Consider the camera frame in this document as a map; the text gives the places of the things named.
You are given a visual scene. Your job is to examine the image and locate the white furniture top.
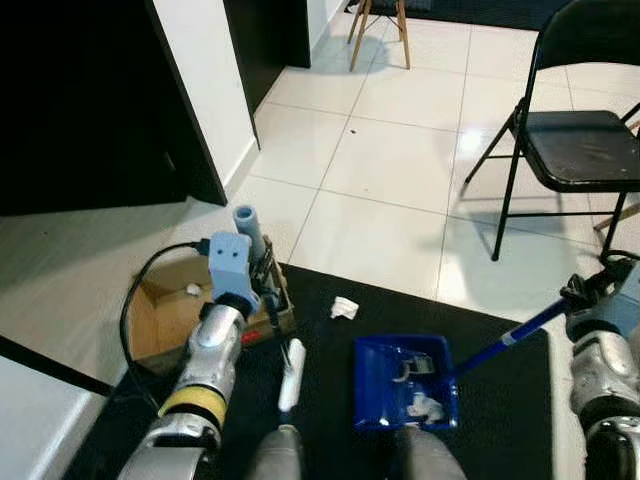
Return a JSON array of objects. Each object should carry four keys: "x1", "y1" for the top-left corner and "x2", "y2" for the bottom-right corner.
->
[{"x1": 0, "y1": 355, "x2": 106, "y2": 480}]

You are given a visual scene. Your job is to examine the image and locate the grey left robot leg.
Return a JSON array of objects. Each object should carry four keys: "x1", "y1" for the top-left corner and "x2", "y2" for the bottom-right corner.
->
[{"x1": 245, "y1": 425, "x2": 306, "y2": 480}]

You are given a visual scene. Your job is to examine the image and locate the large black cabinet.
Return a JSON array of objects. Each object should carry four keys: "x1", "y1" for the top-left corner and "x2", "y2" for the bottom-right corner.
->
[{"x1": 0, "y1": 0, "x2": 229, "y2": 216}]

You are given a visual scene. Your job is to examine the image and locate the grey robot leg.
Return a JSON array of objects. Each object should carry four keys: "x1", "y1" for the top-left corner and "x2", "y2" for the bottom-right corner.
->
[
  {"x1": 393, "y1": 425, "x2": 466, "y2": 480},
  {"x1": 245, "y1": 425, "x2": 306, "y2": 480}
]

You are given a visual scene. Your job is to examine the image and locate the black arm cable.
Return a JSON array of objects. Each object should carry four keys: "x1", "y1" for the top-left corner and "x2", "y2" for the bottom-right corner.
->
[
  {"x1": 600, "y1": 249, "x2": 640, "y2": 271},
  {"x1": 120, "y1": 238, "x2": 213, "y2": 401}
]

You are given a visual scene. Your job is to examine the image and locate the crumpled white paper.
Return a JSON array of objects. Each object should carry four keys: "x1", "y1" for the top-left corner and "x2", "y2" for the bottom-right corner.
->
[
  {"x1": 404, "y1": 393, "x2": 447, "y2": 422},
  {"x1": 330, "y1": 297, "x2": 359, "y2": 321}
]

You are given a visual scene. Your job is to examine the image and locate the grey right robot leg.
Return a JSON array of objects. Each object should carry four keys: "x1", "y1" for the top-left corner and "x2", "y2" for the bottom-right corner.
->
[{"x1": 393, "y1": 425, "x2": 466, "y2": 480}]

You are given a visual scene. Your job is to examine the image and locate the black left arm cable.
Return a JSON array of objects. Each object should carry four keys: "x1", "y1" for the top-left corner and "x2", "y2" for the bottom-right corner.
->
[{"x1": 120, "y1": 238, "x2": 213, "y2": 401}]

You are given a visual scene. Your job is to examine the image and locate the light blue left wrist camera mount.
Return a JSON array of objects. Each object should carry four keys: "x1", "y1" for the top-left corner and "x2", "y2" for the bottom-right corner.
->
[{"x1": 207, "y1": 232, "x2": 263, "y2": 306}]

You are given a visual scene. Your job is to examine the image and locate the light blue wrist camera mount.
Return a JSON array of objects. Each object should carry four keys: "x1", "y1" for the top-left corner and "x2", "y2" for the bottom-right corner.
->
[
  {"x1": 585, "y1": 262, "x2": 640, "y2": 341},
  {"x1": 207, "y1": 232, "x2": 263, "y2": 306}
]

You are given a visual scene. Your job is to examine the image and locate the black rug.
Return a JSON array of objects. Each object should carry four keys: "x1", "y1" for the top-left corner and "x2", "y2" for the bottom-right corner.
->
[
  {"x1": 410, "y1": 0, "x2": 561, "y2": 31},
  {"x1": 60, "y1": 262, "x2": 556, "y2": 480}
]

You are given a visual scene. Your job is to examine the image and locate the brown cardboard box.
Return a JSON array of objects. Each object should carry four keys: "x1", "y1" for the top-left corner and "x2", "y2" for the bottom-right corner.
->
[{"x1": 128, "y1": 250, "x2": 298, "y2": 366}]

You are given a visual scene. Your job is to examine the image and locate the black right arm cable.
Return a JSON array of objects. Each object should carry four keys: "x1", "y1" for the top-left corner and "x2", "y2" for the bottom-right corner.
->
[{"x1": 600, "y1": 249, "x2": 640, "y2": 271}]

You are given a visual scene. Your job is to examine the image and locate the blue dustpan with long handle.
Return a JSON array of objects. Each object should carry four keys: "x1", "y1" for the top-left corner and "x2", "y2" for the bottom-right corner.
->
[{"x1": 352, "y1": 296, "x2": 579, "y2": 434}]

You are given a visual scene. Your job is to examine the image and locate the narrow black cabinet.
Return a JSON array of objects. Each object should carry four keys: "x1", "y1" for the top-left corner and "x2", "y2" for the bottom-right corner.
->
[{"x1": 222, "y1": 0, "x2": 312, "y2": 149}]

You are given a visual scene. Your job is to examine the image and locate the small grey plastic item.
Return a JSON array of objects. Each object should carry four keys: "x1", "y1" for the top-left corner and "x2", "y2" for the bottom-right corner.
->
[{"x1": 403, "y1": 354, "x2": 437, "y2": 387}]

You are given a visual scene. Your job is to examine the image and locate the grey-handled broom with white head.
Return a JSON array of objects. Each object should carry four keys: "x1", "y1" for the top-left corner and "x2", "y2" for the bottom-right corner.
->
[{"x1": 232, "y1": 204, "x2": 307, "y2": 431}]

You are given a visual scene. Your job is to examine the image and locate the light blue right wrist camera mount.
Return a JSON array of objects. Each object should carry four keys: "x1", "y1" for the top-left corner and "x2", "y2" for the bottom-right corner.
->
[{"x1": 585, "y1": 262, "x2": 640, "y2": 341}]

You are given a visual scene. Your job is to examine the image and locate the black folding chair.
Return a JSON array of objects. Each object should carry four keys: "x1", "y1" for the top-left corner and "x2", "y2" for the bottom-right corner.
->
[{"x1": 463, "y1": 0, "x2": 640, "y2": 263}]

